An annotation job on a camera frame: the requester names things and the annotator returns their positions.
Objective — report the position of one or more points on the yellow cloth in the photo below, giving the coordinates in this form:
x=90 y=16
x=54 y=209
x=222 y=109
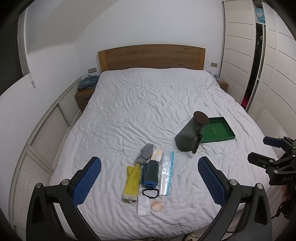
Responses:
x=131 y=185

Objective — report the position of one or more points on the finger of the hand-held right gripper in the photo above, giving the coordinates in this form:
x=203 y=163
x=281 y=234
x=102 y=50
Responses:
x=270 y=141
x=259 y=160

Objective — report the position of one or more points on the grey eye mask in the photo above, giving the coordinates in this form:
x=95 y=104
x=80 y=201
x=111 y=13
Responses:
x=146 y=150

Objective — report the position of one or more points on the white bed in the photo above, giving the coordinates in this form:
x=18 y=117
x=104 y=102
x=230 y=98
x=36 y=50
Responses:
x=150 y=104

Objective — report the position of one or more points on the clear zip bag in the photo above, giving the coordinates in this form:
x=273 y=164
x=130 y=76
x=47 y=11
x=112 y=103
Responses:
x=165 y=176

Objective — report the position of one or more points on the dark teal towel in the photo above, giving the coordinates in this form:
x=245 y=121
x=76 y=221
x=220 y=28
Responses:
x=151 y=172

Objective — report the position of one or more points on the green tray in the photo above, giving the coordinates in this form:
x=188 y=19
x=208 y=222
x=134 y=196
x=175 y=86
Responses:
x=217 y=129

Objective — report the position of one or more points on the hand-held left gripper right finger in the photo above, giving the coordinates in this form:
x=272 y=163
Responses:
x=211 y=183

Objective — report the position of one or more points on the red item in wardrobe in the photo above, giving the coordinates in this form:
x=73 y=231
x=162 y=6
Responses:
x=244 y=100

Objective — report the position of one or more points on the white textured cloth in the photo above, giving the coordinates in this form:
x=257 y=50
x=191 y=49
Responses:
x=143 y=206

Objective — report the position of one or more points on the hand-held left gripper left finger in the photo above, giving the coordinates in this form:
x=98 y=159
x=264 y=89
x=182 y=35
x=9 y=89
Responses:
x=89 y=180

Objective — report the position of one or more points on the wooden headboard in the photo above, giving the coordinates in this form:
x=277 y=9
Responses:
x=150 y=56

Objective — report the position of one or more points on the white window frame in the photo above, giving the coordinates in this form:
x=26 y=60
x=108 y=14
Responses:
x=24 y=46

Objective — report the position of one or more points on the blue blanket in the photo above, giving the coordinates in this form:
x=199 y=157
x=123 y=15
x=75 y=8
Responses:
x=89 y=81

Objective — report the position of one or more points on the dark green pitcher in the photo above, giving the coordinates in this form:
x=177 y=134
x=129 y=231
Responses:
x=187 y=136

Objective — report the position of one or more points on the orange tissue packet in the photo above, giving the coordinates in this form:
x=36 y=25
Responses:
x=158 y=154

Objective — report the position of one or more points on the beige powder puff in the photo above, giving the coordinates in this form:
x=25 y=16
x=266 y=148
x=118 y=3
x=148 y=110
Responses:
x=156 y=205

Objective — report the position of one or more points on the wooden nightstand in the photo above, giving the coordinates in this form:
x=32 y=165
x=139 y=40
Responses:
x=223 y=85
x=84 y=98

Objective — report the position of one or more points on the white wardrobe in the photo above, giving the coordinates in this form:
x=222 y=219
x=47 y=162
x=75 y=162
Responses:
x=238 y=46

